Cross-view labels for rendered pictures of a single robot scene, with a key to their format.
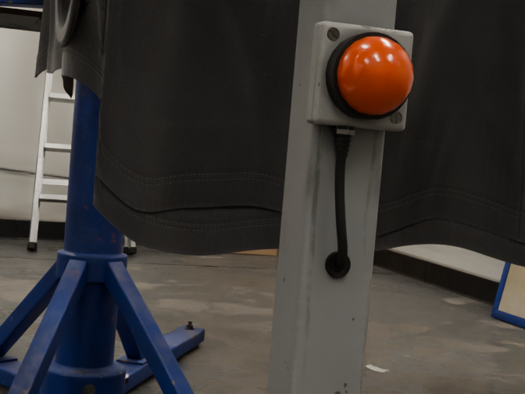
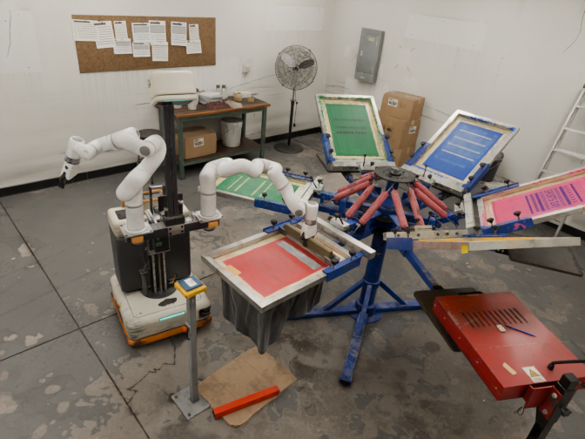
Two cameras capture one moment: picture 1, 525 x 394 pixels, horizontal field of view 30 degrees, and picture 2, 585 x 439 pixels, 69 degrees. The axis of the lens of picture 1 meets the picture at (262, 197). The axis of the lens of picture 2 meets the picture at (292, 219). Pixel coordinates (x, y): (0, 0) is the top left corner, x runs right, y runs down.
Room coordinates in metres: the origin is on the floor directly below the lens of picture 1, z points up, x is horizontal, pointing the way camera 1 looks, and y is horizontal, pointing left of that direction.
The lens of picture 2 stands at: (0.14, -1.93, 2.47)
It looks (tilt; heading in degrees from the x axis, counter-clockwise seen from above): 29 degrees down; 63
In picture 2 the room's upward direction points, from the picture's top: 6 degrees clockwise
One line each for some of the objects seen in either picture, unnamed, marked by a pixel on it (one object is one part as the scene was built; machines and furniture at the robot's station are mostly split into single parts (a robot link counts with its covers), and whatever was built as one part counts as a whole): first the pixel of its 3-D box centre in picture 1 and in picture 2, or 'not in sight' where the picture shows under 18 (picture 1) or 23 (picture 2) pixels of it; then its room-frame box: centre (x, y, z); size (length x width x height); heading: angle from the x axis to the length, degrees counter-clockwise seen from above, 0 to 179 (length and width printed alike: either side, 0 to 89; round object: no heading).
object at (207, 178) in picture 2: not in sight; (208, 179); (0.73, 0.40, 1.37); 0.13 x 0.10 x 0.16; 62
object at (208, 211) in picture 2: not in sight; (207, 202); (0.72, 0.41, 1.21); 0.16 x 0.13 x 0.15; 97
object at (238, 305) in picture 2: (358, 2); (242, 307); (0.81, -0.06, 0.74); 0.45 x 0.03 x 0.43; 108
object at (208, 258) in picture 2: not in sight; (282, 259); (1.09, 0.03, 0.97); 0.79 x 0.58 x 0.04; 18
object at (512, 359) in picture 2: not in sight; (507, 341); (1.80, -1.04, 1.06); 0.61 x 0.46 x 0.12; 78
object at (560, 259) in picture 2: not in sight; (474, 241); (2.59, -0.10, 0.91); 1.34 x 0.40 x 0.08; 138
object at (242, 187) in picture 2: not in sight; (275, 179); (1.42, 0.96, 1.05); 1.08 x 0.61 x 0.23; 138
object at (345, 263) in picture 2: not in sight; (341, 266); (1.40, -0.16, 0.97); 0.30 x 0.05 x 0.07; 18
